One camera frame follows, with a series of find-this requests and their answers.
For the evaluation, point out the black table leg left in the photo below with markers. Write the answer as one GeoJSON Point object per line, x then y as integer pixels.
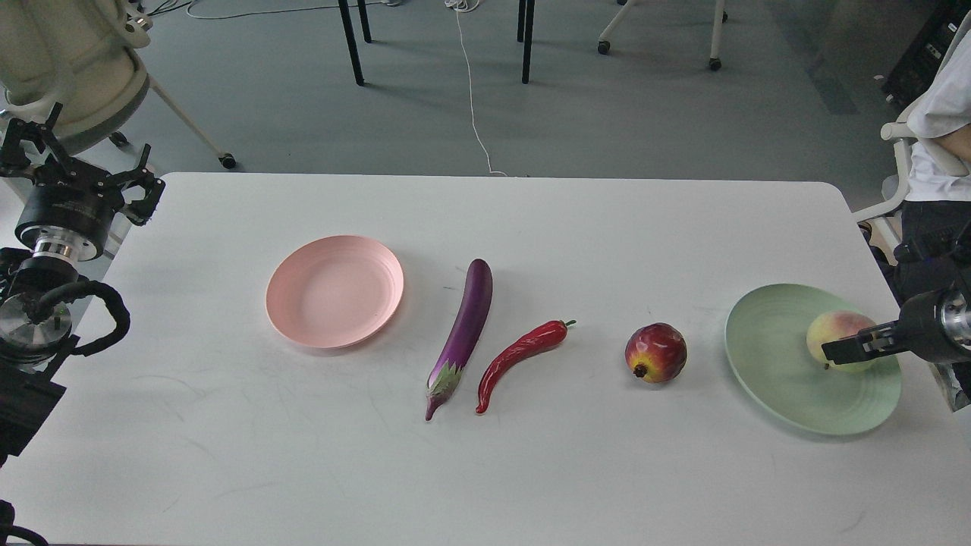
{"type": "Point", "coordinates": [351, 38]}

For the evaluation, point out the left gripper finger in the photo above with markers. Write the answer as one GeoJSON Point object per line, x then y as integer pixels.
{"type": "Point", "coordinates": [136, 193]}
{"type": "Point", "coordinates": [23, 140]}

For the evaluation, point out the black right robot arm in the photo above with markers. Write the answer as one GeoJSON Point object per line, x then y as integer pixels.
{"type": "Point", "coordinates": [952, 246]}

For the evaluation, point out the purple eggplant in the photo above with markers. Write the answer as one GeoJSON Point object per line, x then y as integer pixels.
{"type": "Point", "coordinates": [471, 318]}

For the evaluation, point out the green pink peach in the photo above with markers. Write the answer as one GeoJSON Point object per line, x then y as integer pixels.
{"type": "Point", "coordinates": [832, 326]}

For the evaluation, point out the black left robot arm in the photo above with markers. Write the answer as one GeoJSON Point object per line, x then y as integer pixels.
{"type": "Point", "coordinates": [36, 323]}

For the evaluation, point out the pink plate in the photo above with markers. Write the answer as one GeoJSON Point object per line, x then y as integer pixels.
{"type": "Point", "coordinates": [335, 292]}

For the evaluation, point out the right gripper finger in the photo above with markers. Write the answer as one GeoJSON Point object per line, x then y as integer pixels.
{"type": "Point", "coordinates": [866, 345]}

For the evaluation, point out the red pomegranate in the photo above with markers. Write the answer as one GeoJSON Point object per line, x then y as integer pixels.
{"type": "Point", "coordinates": [656, 353]}

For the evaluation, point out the green plate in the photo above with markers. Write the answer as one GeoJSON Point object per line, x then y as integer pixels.
{"type": "Point", "coordinates": [765, 342]}

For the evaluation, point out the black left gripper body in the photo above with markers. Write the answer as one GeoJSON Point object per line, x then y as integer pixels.
{"type": "Point", "coordinates": [67, 222]}

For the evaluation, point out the black table leg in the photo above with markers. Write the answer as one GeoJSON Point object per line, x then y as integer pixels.
{"type": "Point", "coordinates": [525, 25]}
{"type": "Point", "coordinates": [351, 38]}

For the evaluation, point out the beige office chair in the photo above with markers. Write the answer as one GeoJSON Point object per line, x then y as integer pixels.
{"type": "Point", "coordinates": [83, 55]}

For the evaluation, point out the black table leg right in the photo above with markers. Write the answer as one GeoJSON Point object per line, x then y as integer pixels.
{"type": "Point", "coordinates": [525, 25]}

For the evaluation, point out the red chili pepper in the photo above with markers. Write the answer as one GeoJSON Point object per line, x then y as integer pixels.
{"type": "Point", "coordinates": [540, 339]}

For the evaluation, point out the seated person white shirt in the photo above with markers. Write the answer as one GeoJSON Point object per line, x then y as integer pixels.
{"type": "Point", "coordinates": [936, 201]}

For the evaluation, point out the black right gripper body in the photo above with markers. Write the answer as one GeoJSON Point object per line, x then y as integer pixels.
{"type": "Point", "coordinates": [922, 330]}

